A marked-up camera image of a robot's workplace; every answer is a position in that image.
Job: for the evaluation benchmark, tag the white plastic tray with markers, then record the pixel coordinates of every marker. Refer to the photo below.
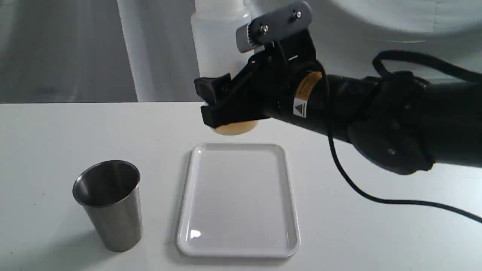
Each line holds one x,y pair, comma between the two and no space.
238,203

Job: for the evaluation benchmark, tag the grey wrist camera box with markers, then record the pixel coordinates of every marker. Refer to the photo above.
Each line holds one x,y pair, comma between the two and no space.
273,26

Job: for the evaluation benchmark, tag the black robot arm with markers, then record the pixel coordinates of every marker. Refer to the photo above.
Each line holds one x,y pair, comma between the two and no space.
397,121

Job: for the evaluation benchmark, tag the stainless steel cup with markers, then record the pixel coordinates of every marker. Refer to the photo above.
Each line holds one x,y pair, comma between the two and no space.
109,193

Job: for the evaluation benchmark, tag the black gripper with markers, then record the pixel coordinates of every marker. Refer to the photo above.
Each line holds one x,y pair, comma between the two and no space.
285,82

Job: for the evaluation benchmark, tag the clear plastic squeeze bottle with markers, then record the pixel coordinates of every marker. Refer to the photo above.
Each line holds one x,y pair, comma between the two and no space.
214,24

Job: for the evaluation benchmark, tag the grey fabric backdrop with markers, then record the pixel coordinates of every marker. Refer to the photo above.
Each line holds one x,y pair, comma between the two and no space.
102,51

